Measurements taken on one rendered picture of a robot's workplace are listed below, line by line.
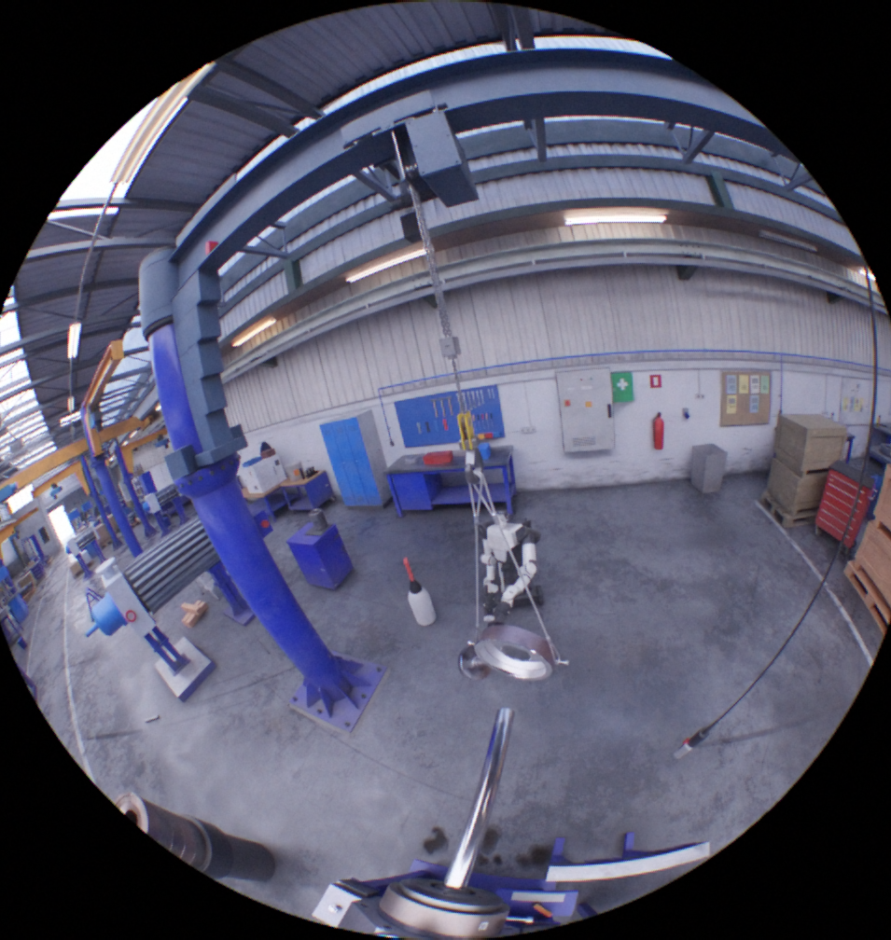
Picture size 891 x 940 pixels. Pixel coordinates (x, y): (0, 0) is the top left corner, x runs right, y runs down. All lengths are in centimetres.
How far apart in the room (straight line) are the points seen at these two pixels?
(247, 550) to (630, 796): 281
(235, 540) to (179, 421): 73
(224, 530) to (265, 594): 48
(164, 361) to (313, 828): 303
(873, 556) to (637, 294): 465
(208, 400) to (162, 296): 71
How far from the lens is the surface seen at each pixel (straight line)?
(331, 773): 270
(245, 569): 195
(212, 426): 162
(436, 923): 111
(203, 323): 159
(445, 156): 92
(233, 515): 184
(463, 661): 163
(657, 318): 504
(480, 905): 114
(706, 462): 503
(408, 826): 242
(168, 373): 184
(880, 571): 444
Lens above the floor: 231
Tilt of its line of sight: 20 degrees down
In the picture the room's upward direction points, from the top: 12 degrees counter-clockwise
